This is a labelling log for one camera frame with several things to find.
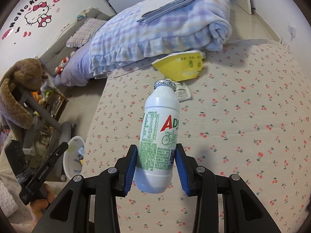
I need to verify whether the white yogurt drink bottle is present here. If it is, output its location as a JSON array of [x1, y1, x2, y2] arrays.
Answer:
[[134, 79, 180, 194]]

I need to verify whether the yellow torn paper cup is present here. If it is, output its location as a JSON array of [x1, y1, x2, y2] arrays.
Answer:
[[152, 50, 206, 82]]

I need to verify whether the white patterned trash bin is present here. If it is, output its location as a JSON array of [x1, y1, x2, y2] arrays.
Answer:
[[63, 136, 85, 180]]

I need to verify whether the person's left hand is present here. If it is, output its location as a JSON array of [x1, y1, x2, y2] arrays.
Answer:
[[30, 184, 56, 225]]

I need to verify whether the wooden toy shelf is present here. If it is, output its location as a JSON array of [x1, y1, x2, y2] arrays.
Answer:
[[33, 89, 69, 121]]

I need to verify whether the cherry print tablecloth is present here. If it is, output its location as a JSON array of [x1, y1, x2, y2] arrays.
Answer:
[[82, 39, 310, 232]]

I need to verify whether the torn cardboard piece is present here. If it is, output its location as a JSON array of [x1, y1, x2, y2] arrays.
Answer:
[[175, 82, 192, 102]]

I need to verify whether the brown plush blanket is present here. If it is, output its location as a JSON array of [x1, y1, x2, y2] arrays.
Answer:
[[1, 58, 47, 130]]

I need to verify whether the red white plush toy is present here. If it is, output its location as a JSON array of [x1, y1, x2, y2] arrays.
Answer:
[[55, 57, 70, 75]]

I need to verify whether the purple bed sheet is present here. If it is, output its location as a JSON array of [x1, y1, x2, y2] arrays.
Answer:
[[53, 42, 94, 87]]

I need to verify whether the blue plaid folded blanket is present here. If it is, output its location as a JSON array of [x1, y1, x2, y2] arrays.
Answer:
[[90, 0, 232, 78]]

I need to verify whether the plaid pillow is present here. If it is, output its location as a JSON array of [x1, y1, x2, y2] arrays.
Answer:
[[66, 18, 106, 48]]

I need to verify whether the hello kitty wall sticker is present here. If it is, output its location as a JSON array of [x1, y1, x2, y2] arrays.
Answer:
[[1, 0, 60, 40]]

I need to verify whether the wall socket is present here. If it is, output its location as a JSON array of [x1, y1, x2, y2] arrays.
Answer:
[[288, 24, 296, 41]]

